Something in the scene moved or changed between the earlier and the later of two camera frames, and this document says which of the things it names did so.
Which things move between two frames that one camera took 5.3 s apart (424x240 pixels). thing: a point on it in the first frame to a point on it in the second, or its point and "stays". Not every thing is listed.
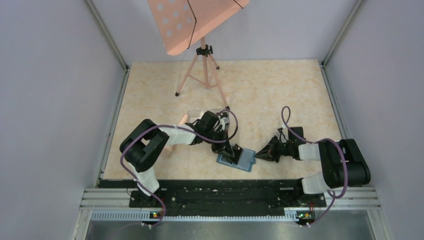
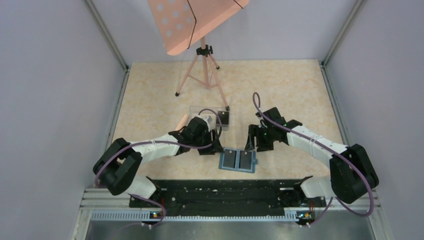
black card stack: (222, 114) stays
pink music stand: (181, 23) stays
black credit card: (237, 152) to (245, 159)
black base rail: (229, 198) stays
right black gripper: (269, 152) to (254, 130)
